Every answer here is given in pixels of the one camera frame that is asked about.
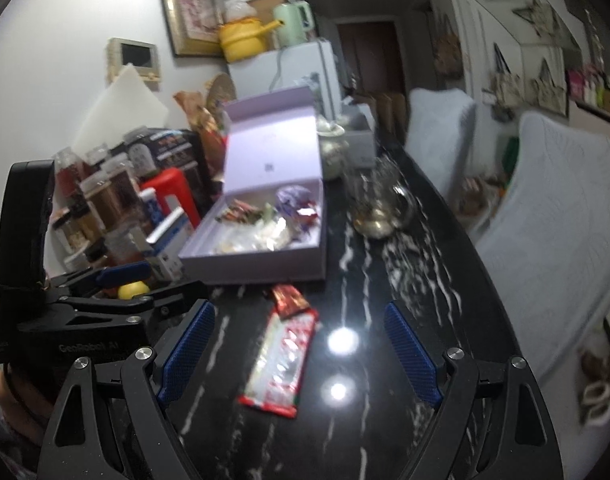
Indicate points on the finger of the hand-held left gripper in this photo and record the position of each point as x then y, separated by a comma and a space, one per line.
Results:
125, 271
175, 296

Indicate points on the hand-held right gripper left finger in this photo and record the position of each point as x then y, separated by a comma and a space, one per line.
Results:
185, 355

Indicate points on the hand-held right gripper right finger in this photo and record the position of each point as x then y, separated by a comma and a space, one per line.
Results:
412, 360

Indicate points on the yellow candy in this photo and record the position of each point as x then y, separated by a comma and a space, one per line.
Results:
134, 290

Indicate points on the red white snack packet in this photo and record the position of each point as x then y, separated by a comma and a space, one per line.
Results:
280, 360

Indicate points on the gold red snack packet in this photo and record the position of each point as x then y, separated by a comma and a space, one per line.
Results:
237, 211

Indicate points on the lavender gift box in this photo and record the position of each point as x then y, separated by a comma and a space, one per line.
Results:
270, 135

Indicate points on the person's left hand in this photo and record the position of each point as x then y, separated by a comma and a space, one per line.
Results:
15, 405

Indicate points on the white blue carton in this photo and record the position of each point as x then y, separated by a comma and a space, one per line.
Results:
172, 232

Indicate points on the cluster of spice jars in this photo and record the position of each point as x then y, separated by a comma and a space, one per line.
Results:
100, 200

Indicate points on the red plastic bottle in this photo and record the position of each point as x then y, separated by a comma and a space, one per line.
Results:
172, 190

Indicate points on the black snack box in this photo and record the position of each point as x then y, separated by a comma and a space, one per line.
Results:
182, 160

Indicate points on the glass teapot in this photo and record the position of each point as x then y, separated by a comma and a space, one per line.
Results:
380, 220

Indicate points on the purple snack packet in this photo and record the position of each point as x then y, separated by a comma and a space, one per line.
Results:
294, 196

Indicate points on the red white candy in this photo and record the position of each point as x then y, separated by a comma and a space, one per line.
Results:
307, 211

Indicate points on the white foam board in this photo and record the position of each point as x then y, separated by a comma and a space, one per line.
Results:
125, 105

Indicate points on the brown paper bag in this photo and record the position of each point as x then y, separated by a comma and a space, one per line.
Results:
197, 110

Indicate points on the white slippers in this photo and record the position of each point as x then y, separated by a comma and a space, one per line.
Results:
597, 395

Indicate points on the woven straw fan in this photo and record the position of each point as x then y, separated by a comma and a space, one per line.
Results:
221, 91

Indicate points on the white carton box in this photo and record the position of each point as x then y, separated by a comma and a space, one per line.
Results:
360, 142

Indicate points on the yellow pot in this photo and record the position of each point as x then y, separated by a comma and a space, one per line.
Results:
242, 40

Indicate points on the white small fridge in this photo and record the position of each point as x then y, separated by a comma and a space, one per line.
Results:
305, 70

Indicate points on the gold framed picture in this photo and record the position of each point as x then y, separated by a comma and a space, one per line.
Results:
190, 10

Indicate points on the white plastic bag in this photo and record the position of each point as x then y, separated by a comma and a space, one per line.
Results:
240, 10

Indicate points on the beige tote bag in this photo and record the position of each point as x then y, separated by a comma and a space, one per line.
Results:
507, 87
552, 92

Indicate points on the light green kettle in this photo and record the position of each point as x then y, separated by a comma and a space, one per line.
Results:
292, 25

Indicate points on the cardboard box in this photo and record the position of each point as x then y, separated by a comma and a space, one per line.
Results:
267, 5

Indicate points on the brown tote bag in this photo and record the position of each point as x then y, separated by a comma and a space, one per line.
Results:
449, 52

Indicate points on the row of small bottles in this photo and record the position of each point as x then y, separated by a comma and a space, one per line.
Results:
597, 90

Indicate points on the wooden star ornament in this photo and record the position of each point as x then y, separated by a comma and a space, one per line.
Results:
537, 17

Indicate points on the wall intercom panel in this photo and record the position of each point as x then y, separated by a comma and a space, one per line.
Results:
135, 60

